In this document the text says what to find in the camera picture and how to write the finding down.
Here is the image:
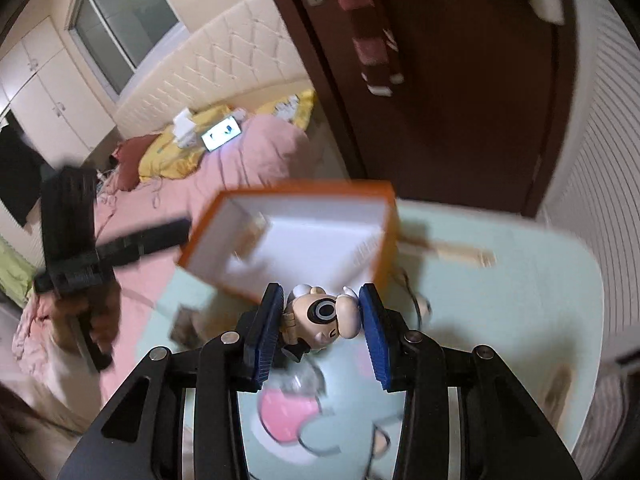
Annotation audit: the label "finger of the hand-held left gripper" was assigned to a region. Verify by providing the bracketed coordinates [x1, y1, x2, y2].
[97, 217, 191, 266]

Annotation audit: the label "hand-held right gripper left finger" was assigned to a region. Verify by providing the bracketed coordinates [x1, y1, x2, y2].
[57, 282, 286, 480]

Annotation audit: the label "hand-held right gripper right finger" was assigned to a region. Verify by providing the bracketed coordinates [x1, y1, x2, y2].
[359, 282, 583, 480]

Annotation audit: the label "beige dog figurine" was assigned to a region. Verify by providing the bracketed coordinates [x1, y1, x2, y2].
[280, 284, 362, 363]

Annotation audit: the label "orange cardboard box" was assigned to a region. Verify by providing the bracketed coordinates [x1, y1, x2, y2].
[175, 180, 401, 306]

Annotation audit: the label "mint cartoon printed desktop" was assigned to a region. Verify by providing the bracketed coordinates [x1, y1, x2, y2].
[135, 200, 603, 480]

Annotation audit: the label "person's left hand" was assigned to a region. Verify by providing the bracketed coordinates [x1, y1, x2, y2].
[50, 285, 124, 361]

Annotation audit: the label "clear plastic bag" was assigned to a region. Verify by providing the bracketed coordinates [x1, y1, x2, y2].
[270, 365, 328, 413]

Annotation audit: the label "black hanging garment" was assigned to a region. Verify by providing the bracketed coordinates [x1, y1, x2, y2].
[0, 110, 43, 228]

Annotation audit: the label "green cloth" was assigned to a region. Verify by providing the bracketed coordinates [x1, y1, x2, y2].
[0, 237, 31, 306]

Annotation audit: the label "pink blanket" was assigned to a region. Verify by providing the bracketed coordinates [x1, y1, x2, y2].
[12, 112, 313, 406]

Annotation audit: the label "dark red pillow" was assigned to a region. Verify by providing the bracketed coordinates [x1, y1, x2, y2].
[112, 135, 161, 191]

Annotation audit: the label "white charger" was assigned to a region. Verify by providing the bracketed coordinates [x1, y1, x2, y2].
[172, 107, 201, 148]

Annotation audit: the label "white wardrobe cabinets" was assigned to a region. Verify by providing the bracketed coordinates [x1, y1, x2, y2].
[0, 15, 118, 161]

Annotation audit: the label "smartphone with lit screen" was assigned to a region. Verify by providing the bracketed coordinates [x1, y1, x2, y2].
[200, 115, 243, 152]

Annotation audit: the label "cream tufted headboard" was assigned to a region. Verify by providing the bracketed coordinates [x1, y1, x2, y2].
[115, 0, 313, 138]

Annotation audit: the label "yellow cartoon pillow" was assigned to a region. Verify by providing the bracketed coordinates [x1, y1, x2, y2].
[255, 89, 317, 131]

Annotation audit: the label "window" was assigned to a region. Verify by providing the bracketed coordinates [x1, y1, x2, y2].
[67, 0, 181, 96]

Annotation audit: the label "dark brown wooden door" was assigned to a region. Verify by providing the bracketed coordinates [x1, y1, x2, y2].
[252, 0, 581, 218]

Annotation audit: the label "white slatted door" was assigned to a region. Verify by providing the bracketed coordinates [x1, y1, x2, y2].
[537, 0, 640, 411]

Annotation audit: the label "brown pink striped scarf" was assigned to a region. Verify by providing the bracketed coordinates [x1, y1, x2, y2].
[325, 0, 406, 97]

